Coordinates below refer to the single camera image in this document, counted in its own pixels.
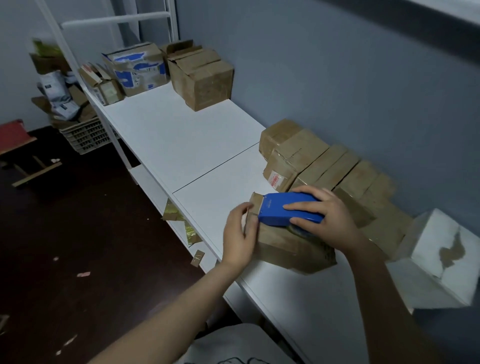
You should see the blue taped cardboard box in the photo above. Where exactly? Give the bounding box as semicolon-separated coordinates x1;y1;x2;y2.
101;41;170;98

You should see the pile of mailing bags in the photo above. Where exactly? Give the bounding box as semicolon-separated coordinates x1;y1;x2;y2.
29;37;99;130

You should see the small brown cardboard parcel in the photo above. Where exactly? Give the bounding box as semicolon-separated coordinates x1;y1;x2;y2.
243;191;338;277

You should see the beige plastic crate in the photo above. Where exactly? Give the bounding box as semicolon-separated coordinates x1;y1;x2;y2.
59;116;121;155

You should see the small labelled cardboard box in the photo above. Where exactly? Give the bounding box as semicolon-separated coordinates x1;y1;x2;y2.
78;62;125;107

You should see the white metal shelf rack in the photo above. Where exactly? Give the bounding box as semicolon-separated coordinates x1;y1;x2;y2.
34;0;413;364

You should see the crumpled brown tape scrap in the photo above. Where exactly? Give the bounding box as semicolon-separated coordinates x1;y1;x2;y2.
183;221;203;247
161;198;185;223

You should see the open brown cardboard box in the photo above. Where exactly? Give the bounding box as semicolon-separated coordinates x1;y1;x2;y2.
160;39;235;112

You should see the person's left forearm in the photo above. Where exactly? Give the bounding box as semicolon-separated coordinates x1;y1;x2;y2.
88;260;250;364

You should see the white torn cardboard box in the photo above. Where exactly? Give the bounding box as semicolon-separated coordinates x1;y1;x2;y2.
385;208;480;310

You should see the person's white shirt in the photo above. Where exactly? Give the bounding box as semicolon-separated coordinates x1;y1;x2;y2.
175;323;298;364

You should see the row of brown cardboard boxes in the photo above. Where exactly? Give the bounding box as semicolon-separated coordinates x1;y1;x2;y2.
258;119;414;260

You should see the person's right hand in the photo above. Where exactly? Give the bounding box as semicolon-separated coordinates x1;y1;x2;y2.
283;186;363;254

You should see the blue tape dispenser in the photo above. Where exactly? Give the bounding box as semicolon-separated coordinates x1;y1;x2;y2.
257;193;325;239

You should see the person's right forearm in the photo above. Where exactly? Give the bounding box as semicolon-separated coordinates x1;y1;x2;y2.
344;240;448;364

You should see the person's left hand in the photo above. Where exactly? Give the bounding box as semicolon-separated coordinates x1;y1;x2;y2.
221;202;260;271

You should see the red wooden stool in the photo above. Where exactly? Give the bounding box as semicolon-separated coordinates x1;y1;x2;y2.
0;119;63;188

